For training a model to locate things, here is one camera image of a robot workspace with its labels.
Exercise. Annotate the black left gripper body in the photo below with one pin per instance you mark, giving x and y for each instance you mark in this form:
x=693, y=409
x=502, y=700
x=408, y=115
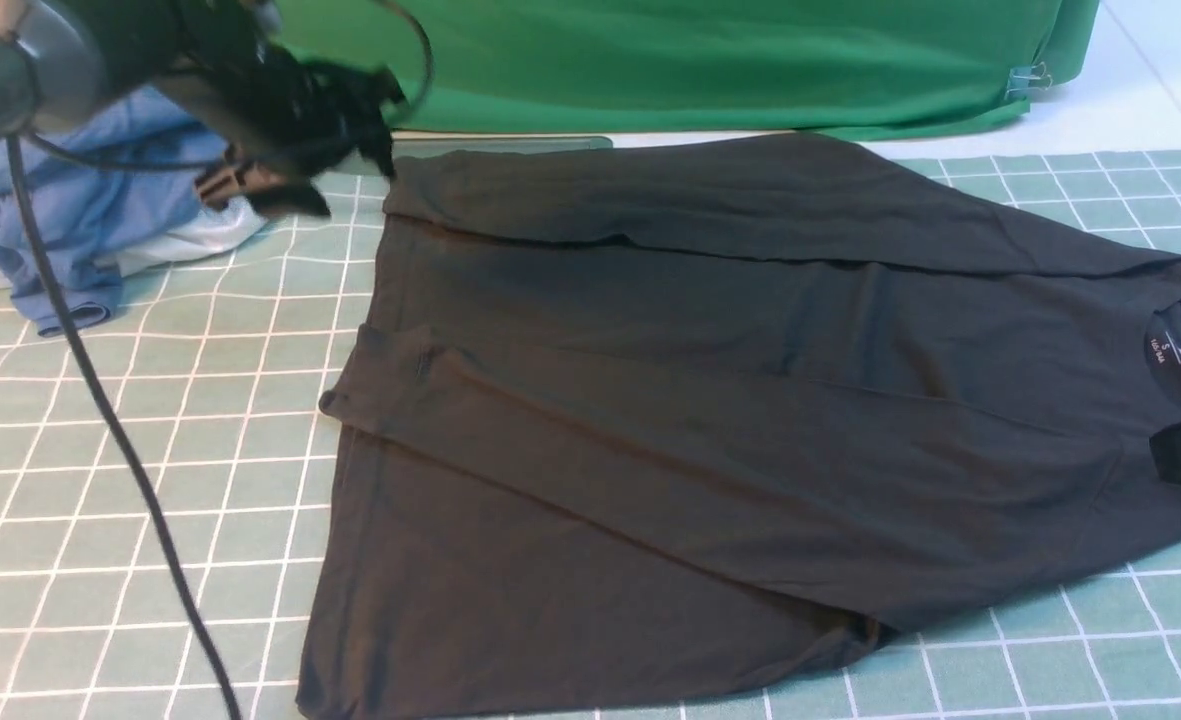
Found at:
x=274, y=109

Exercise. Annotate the dark gray long-sleeve shirt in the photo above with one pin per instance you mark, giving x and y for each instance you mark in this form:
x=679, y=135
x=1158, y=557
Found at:
x=628, y=427

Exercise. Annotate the silver binder clip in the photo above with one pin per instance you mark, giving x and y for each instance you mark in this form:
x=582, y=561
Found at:
x=1028, y=80

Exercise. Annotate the green backdrop cloth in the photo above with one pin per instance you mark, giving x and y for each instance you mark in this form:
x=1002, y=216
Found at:
x=863, y=70

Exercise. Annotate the blue crumpled shirt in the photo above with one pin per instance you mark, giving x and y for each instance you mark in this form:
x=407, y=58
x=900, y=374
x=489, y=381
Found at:
x=83, y=211

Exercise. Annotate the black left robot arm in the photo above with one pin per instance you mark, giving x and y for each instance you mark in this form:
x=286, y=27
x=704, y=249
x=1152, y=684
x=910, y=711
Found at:
x=63, y=62

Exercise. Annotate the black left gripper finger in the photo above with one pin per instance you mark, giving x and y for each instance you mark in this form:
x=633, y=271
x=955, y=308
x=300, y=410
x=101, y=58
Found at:
x=270, y=194
x=370, y=131

